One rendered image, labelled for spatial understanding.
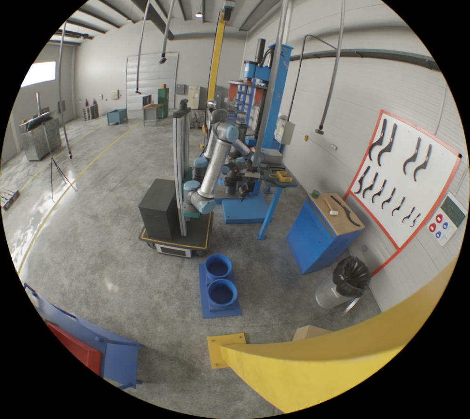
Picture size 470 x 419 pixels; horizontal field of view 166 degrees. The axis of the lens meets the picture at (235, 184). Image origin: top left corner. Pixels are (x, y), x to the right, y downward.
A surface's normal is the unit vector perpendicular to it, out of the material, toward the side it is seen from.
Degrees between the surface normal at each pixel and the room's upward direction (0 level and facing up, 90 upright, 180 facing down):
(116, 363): 0
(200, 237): 0
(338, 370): 90
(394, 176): 90
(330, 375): 90
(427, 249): 90
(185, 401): 0
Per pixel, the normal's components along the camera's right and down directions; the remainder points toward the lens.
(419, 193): -0.98, -0.02
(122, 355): 0.14, -0.82
